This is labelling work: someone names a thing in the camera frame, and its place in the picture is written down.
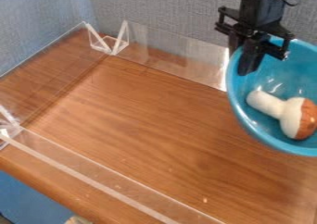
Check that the blue plastic bowl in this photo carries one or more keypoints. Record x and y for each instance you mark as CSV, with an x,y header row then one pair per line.
x,y
285,79

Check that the clear acrylic back barrier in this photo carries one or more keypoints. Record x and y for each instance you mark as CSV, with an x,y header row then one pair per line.
x,y
182,56

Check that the clear acrylic front barrier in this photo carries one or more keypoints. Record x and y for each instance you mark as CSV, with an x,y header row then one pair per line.
x,y
106,180

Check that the clear acrylic left bracket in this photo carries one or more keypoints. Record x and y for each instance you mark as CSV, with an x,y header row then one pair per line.
x,y
9,127

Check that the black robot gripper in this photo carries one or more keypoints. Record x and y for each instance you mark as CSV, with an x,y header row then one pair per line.
x,y
253,27

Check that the clear acrylic left barrier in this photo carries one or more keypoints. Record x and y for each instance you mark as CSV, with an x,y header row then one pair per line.
x,y
21,41

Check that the white brown toy mushroom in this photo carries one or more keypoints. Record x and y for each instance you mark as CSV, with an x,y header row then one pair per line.
x,y
296,113

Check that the clear acrylic barrier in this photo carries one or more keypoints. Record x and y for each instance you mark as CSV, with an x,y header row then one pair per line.
x,y
21,41
182,56
106,180

